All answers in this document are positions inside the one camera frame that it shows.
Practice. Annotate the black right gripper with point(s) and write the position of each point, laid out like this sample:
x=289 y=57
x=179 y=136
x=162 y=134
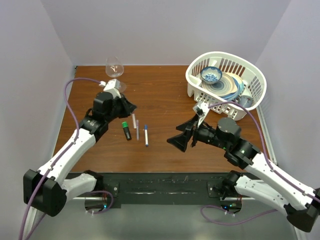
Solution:
x=180 y=141

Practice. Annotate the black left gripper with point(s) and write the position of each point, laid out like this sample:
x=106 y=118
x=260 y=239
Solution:
x=128 y=107

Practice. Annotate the white red marker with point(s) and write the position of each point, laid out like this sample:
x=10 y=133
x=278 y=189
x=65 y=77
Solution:
x=134 y=121

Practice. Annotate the purple highlighter pen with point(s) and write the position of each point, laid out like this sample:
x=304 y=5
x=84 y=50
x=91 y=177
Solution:
x=137 y=130

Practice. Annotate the green highlighter with black body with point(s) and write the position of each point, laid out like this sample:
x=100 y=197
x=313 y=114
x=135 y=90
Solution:
x=126 y=130

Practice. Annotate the white blue acrylic marker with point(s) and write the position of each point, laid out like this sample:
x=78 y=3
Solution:
x=146 y=137

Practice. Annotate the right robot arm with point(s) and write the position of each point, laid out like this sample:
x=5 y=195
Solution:
x=299 y=203

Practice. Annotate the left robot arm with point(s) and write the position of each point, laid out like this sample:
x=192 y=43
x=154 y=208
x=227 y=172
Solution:
x=48 y=189

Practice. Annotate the clear wine glass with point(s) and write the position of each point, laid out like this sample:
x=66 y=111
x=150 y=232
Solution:
x=114 y=67

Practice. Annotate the blue white patterned bowl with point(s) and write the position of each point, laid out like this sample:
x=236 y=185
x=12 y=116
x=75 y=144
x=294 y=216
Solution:
x=210 y=75

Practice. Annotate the striped beige plate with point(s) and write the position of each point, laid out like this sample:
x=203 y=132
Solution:
x=223 y=87

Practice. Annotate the white plastic dish basket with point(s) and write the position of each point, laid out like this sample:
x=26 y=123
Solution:
x=254 y=80

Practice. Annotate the grey patterned mug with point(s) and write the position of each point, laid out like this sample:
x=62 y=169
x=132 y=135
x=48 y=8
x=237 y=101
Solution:
x=245 y=101

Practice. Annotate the blue rimmed plate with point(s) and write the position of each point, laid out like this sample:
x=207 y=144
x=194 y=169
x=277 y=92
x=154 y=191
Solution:
x=239 y=84

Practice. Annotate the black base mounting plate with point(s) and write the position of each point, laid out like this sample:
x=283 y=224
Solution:
x=165 y=193

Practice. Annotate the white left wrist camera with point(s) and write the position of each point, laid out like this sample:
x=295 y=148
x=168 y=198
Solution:
x=112 y=87

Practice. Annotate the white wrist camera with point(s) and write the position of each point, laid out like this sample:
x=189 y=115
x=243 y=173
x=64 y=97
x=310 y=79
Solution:
x=112 y=87
x=201 y=109

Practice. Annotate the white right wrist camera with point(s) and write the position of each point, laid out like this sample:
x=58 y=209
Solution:
x=201 y=109

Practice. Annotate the black table edge rail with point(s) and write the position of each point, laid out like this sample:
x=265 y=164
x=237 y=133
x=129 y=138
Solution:
x=112 y=180

